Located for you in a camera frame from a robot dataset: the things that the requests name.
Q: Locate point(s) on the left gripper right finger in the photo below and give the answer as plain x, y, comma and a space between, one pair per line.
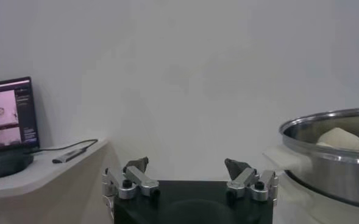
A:
243, 179

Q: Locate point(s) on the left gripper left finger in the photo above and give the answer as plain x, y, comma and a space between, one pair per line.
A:
139, 178

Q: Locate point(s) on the white steamed baozi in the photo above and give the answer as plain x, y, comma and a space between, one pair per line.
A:
340, 139

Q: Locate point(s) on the perforated steel steamer basket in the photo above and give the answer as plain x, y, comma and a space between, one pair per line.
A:
334, 176

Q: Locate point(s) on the cream electric cooker pot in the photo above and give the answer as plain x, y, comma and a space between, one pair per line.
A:
313, 210

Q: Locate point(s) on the white side table with mouse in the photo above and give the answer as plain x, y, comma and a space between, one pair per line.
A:
45, 176

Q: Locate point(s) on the open laptop beside mouse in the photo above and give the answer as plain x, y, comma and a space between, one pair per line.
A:
5, 112

